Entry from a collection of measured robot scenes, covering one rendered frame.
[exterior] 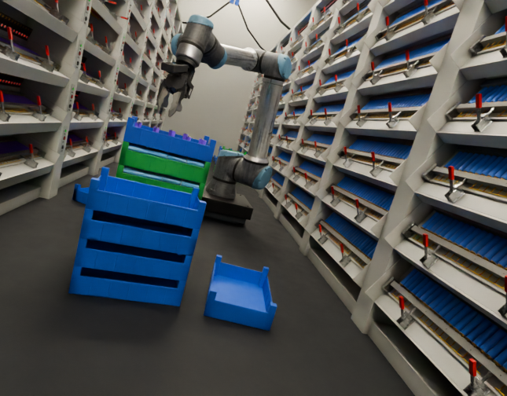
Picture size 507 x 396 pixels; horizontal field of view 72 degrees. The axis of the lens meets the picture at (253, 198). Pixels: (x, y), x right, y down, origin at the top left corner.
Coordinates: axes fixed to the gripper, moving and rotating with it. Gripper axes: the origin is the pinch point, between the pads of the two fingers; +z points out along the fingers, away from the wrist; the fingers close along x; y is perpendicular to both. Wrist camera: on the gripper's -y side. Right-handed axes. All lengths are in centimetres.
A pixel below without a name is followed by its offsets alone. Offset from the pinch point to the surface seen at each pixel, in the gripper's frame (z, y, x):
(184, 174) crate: 18.3, 5.4, -12.4
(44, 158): 29, 25, 62
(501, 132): -12, -20, -96
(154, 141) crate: 11.8, -2.6, -1.9
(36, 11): -14.7, -19.7, 43.5
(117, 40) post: -53, 71, 87
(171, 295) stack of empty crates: 54, -11, -29
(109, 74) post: -33, 76, 88
